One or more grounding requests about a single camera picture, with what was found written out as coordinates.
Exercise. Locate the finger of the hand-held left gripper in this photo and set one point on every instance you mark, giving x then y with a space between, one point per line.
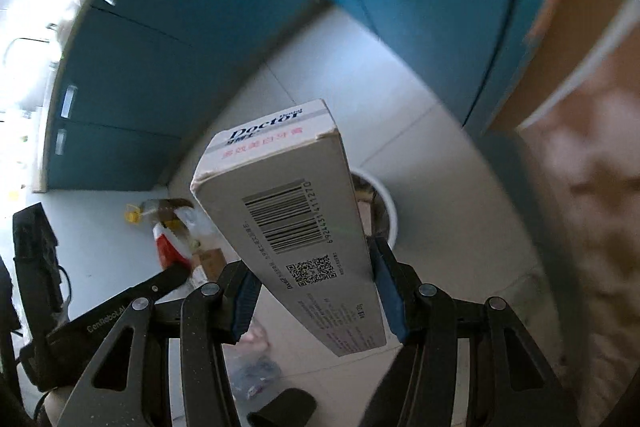
125 302

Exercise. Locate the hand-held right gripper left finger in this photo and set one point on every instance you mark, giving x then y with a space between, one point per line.
244 302

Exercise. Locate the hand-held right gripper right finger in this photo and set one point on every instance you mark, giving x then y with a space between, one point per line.
389 302

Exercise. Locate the white round trash bin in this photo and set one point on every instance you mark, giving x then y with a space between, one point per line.
385 212

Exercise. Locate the white toothpaste box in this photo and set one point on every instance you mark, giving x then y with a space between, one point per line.
295 217

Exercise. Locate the small brown cardboard box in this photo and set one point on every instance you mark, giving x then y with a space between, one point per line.
214 263

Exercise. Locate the crumpled printed plastic wrapper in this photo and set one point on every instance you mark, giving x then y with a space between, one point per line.
256 357

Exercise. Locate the red and white packet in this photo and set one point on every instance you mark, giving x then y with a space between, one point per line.
169 249

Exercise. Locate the clear plastic bag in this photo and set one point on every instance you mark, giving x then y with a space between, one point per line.
202 227

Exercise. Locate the yellow plastic piece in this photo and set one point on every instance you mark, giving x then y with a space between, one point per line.
131 214

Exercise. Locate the black curved object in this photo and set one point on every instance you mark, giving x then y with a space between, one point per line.
284 408

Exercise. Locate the beige patterned fuzzy clothing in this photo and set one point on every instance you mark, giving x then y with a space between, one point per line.
595 187

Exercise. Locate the brown wooden panel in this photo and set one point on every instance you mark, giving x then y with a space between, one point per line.
565 32

